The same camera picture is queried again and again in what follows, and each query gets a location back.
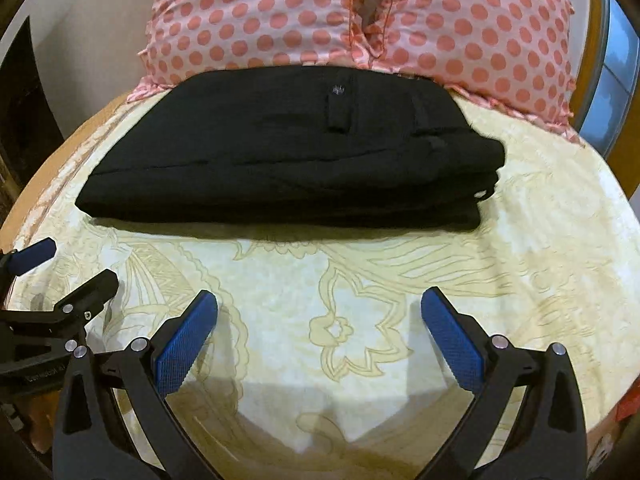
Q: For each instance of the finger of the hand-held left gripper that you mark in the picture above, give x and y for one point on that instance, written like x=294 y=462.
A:
x=90 y=295
x=32 y=256

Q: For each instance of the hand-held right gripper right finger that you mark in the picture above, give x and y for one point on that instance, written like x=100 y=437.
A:
x=452 y=340

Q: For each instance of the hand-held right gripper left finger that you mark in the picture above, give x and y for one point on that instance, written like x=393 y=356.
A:
x=182 y=345

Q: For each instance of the black pants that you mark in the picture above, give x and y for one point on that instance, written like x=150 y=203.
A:
x=280 y=160

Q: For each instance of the yellow floral bed sheet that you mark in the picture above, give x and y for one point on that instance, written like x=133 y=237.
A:
x=350 y=310

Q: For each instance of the dark furniture panel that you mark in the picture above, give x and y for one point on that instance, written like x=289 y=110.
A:
x=25 y=110

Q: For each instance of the wooden bed headboard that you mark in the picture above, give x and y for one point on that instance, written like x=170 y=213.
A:
x=595 y=35

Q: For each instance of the pink polka-dot pillow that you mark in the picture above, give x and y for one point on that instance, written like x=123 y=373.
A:
x=280 y=15

